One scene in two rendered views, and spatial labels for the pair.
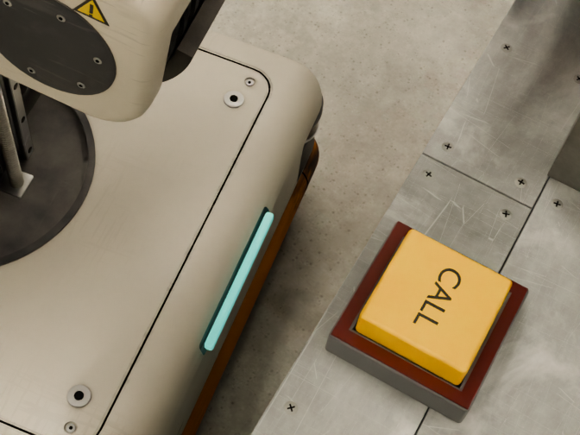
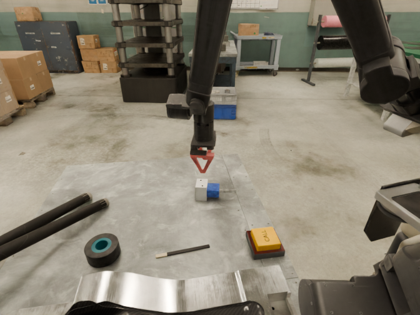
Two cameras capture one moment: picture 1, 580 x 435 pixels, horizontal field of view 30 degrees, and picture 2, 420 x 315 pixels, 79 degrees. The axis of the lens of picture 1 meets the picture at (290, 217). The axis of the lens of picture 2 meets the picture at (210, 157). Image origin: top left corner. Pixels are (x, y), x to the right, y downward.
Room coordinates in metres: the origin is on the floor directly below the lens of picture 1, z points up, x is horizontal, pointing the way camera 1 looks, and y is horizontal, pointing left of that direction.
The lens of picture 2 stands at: (0.59, -0.43, 1.34)
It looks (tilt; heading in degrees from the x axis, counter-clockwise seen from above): 30 degrees down; 151
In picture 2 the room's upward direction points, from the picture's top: straight up
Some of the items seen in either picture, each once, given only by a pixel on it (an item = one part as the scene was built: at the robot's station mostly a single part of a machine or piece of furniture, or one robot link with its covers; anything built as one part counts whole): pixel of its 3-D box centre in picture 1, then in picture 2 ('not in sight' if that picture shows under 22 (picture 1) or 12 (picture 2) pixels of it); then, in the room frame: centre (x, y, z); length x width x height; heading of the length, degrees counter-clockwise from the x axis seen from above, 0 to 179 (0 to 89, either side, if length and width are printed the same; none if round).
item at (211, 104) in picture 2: not in sight; (201, 110); (-0.01, -0.13, 1.10); 0.07 x 0.06 x 0.07; 49
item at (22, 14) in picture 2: not in sight; (28, 14); (-7.16, -0.81, 1.26); 0.42 x 0.33 x 0.29; 58
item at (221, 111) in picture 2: not in sight; (214, 107); (-2.52, 1.37, 0.11); 0.61 x 0.41 x 0.22; 58
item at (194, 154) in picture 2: not in sight; (203, 157); (0.01, -0.13, 0.96); 0.07 x 0.07 x 0.09; 57
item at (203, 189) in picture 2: not in sight; (215, 190); (0.01, -0.09, 0.83); 0.13 x 0.05 x 0.05; 57
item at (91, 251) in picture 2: not in sight; (102, 249); (0.07, -0.45, 0.82); 0.08 x 0.08 x 0.04
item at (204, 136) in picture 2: not in sight; (204, 131); (-0.01, -0.12, 1.04); 0.10 x 0.07 x 0.07; 147
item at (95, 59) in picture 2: not in sight; (99, 54); (-6.50, 0.45, 0.42); 0.86 x 0.33 x 0.83; 58
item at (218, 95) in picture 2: not in sight; (214, 95); (-2.52, 1.37, 0.28); 0.61 x 0.41 x 0.15; 58
